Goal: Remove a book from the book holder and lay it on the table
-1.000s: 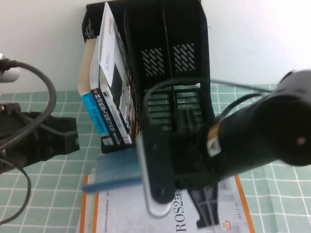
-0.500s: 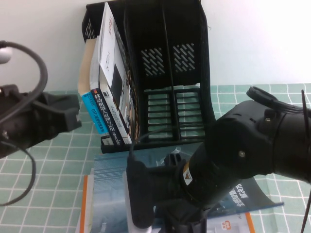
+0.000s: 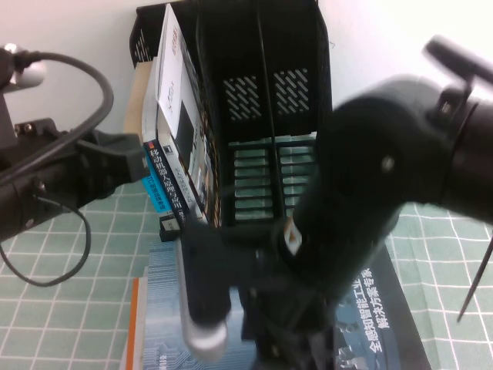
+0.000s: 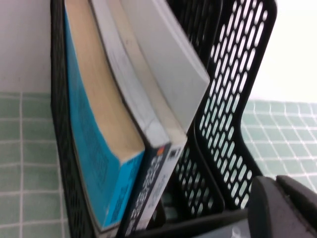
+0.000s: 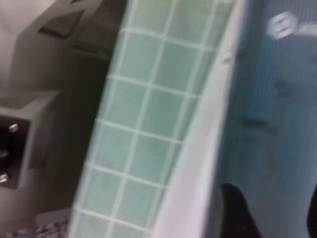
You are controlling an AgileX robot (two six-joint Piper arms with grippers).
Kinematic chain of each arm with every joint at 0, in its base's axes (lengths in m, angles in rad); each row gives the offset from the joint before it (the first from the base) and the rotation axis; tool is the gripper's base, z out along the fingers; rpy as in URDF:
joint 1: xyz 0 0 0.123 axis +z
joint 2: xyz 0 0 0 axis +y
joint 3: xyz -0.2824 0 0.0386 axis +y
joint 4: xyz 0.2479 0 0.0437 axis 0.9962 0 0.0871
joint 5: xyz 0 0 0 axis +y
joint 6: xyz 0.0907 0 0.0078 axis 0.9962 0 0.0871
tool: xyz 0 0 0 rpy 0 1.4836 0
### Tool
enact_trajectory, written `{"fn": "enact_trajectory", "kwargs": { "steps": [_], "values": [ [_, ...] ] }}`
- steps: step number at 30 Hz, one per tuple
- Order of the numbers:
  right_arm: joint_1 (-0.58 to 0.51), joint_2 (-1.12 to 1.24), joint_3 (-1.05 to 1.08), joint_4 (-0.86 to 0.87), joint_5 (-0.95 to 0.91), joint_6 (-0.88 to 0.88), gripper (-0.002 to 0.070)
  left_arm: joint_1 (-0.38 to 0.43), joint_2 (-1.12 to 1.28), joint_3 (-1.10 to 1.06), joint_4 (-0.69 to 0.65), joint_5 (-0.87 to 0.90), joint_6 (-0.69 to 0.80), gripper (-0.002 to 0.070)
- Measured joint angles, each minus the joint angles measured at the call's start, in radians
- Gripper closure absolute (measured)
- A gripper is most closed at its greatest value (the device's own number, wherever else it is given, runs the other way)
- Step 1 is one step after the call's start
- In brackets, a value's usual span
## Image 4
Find green checked tablecloth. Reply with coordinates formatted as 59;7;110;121
0;91;317;238

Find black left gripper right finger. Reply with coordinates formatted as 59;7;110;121
275;174;317;223

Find cyan spine thick book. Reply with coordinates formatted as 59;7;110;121
63;0;147;232

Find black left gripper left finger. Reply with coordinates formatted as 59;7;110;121
247;175;317;238

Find black plastic book holder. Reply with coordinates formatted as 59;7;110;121
49;0;278;238

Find thin plain white book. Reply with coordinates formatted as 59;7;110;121
120;0;211;131

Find navy spine book white characters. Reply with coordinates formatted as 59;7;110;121
90;0;172;238

